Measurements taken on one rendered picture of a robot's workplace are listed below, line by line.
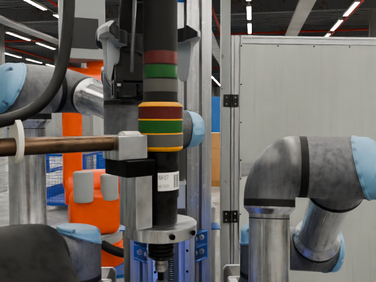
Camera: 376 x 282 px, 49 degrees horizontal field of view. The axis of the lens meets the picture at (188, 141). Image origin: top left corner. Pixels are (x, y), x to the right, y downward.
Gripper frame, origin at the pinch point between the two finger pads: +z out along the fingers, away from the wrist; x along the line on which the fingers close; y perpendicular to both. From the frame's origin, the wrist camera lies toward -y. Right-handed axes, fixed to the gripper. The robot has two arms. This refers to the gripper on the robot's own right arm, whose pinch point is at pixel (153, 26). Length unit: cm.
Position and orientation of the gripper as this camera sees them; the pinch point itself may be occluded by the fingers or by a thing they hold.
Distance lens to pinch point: 45.7
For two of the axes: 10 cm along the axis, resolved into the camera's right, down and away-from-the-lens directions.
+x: -9.7, 0.1, -2.5
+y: 0.0, 10.0, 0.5
